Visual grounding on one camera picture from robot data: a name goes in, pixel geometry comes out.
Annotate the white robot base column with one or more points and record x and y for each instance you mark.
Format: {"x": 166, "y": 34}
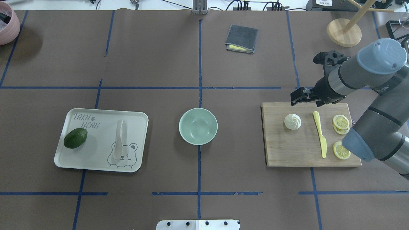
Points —
{"x": 210, "y": 224}

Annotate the grey folded cloth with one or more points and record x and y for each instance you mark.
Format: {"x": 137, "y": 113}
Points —
{"x": 241, "y": 39}

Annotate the aluminium frame post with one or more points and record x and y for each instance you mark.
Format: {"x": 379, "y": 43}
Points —
{"x": 199, "y": 7}

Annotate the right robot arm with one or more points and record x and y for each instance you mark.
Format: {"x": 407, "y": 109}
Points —
{"x": 382, "y": 67}

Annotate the wooden mug tree stand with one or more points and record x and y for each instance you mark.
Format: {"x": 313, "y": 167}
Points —
{"x": 346, "y": 32}

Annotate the green avocado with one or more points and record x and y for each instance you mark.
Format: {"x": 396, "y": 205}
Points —
{"x": 75, "y": 138}

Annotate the green ceramic bowl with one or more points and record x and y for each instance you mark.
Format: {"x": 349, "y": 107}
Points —
{"x": 198, "y": 126}

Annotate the pink bowl of ice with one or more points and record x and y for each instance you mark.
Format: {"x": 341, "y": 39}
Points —
{"x": 10, "y": 24}

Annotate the glass rack tray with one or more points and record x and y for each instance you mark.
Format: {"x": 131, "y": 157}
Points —
{"x": 398, "y": 30}

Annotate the cream bear tray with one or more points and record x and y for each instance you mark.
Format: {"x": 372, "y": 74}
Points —
{"x": 96, "y": 152}

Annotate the wooden cutting board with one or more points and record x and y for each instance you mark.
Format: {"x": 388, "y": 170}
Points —
{"x": 301, "y": 147}

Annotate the yellow plastic knife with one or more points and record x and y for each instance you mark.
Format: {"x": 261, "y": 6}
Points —
{"x": 322, "y": 139}

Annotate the lemon slice pair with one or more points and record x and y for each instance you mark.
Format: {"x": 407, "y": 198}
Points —
{"x": 341, "y": 124}

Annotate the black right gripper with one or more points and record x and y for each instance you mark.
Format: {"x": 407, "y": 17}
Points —
{"x": 320, "y": 89}

